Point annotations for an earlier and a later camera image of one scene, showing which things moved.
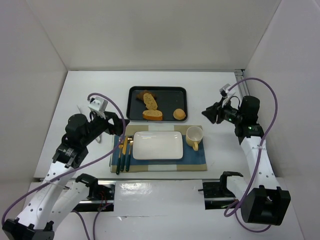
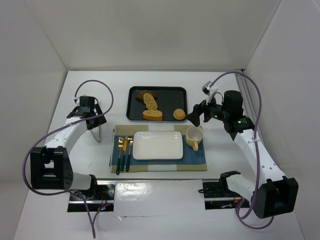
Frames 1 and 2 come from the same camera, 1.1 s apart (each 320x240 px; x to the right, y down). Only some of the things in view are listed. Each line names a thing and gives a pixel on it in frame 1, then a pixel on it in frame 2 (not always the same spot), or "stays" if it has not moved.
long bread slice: x=149 y=101 stays
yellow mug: x=194 y=135 stays
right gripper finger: x=211 y=114 to x=194 y=118
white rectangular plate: x=160 y=145 stays
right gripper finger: x=214 y=110 to x=198 y=109
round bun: x=179 y=114 stays
